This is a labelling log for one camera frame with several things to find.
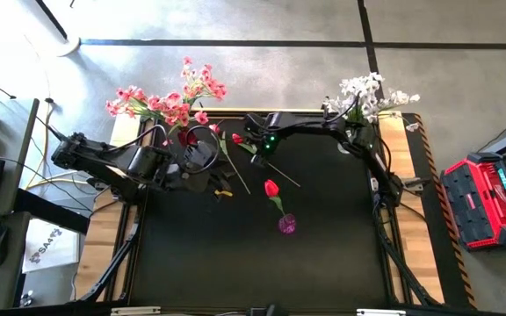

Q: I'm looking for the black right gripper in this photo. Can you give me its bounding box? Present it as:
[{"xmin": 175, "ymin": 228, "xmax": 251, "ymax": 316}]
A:
[{"xmin": 242, "ymin": 111, "xmax": 297, "ymax": 169}]

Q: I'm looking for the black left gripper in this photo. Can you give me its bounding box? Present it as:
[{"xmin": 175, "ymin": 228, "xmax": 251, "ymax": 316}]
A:
[{"xmin": 163, "ymin": 140, "xmax": 239, "ymax": 202}]

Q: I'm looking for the purple glass vase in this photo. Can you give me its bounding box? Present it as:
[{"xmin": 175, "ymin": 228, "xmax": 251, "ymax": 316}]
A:
[{"xmin": 278, "ymin": 213, "xmax": 298, "ymax": 236}]

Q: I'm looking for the red glass vase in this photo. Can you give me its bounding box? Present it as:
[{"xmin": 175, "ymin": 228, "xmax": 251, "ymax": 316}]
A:
[{"xmin": 177, "ymin": 127, "xmax": 199, "ymax": 148}]

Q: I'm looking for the clear cut-glass vase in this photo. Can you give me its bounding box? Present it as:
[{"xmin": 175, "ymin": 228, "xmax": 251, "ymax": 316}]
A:
[{"xmin": 336, "ymin": 129, "xmax": 368, "ymax": 155}]

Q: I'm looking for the wooden table board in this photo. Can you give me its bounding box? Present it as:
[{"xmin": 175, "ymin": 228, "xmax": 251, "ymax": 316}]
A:
[{"xmin": 74, "ymin": 107, "xmax": 445, "ymax": 304}]

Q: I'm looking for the black desk leg bar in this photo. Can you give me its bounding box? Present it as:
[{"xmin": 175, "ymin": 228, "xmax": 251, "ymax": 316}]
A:
[{"xmin": 13, "ymin": 187, "xmax": 91, "ymax": 236}]

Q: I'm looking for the white printed paper sheet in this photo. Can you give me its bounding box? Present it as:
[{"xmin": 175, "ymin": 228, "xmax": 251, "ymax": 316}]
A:
[{"xmin": 21, "ymin": 218, "xmax": 82, "ymax": 275}]

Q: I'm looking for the black pole white base stand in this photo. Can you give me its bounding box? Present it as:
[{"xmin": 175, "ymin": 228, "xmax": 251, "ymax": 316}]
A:
[{"xmin": 33, "ymin": 0, "xmax": 82, "ymax": 58}]

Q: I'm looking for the grey desk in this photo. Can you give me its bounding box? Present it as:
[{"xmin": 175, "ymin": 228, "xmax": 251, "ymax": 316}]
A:
[{"xmin": 0, "ymin": 98, "xmax": 40, "ymax": 311}]

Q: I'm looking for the red black tool case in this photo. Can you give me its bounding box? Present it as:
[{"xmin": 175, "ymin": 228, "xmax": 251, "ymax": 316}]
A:
[{"xmin": 438, "ymin": 151, "xmax": 506, "ymax": 252}]

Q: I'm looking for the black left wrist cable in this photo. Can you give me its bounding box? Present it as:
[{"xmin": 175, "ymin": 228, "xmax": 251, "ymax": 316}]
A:
[{"xmin": 103, "ymin": 124, "xmax": 222, "ymax": 176}]

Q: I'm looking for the white bracket plate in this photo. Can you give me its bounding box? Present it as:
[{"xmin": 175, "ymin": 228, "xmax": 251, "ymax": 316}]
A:
[
  {"xmin": 356, "ymin": 308, "xmax": 407, "ymax": 316},
  {"xmin": 110, "ymin": 306, "xmax": 163, "ymax": 316}
]

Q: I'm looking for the yellow cable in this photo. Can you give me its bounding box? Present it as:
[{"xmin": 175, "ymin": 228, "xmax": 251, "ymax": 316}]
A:
[{"xmin": 24, "ymin": 100, "xmax": 91, "ymax": 190}]

